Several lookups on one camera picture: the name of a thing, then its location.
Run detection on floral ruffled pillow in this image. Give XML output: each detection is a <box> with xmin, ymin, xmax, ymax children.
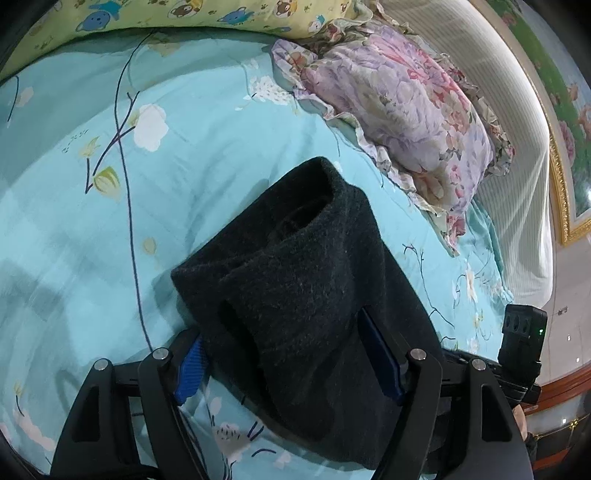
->
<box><xmin>271</xmin><ymin>18</ymin><xmax>516</xmax><ymax>257</ymax></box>

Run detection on yellow bear print pillow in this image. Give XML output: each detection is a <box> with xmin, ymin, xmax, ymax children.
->
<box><xmin>0</xmin><ymin>0</ymin><xmax>386</xmax><ymax>85</ymax></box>

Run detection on gold framed floral picture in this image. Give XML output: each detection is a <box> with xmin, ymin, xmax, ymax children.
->
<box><xmin>480</xmin><ymin>0</ymin><xmax>591</xmax><ymax>246</ymax></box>

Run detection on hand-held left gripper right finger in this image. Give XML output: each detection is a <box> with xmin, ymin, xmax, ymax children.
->
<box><xmin>358</xmin><ymin>307</ymin><xmax>536</xmax><ymax>480</ymax></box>

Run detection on red-brown wooden furniture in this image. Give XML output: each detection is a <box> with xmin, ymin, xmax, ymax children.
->
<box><xmin>526</xmin><ymin>369</ymin><xmax>591</xmax><ymax>462</ymax></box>

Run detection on turquoise floral bed sheet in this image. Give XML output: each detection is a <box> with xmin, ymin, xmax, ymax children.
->
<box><xmin>0</xmin><ymin>28</ymin><xmax>514</xmax><ymax>480</ymax></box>

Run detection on black knit pants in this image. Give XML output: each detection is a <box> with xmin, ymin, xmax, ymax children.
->
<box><xmin>171</xmin><ymin>156</ymin><xmax>455</xmax><ymax>472</ymax></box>

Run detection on white padded headboard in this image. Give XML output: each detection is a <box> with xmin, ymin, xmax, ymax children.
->
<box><xmin>382</xmin><ymin>0</ymin><xmax>556</xmax><ymax>300</ymax></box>

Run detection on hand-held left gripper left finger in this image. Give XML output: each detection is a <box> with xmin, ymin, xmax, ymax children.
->
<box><xmin>50</xmin><ymin>329</ymin><xmax>208</xmax><ymax>480</ymax></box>

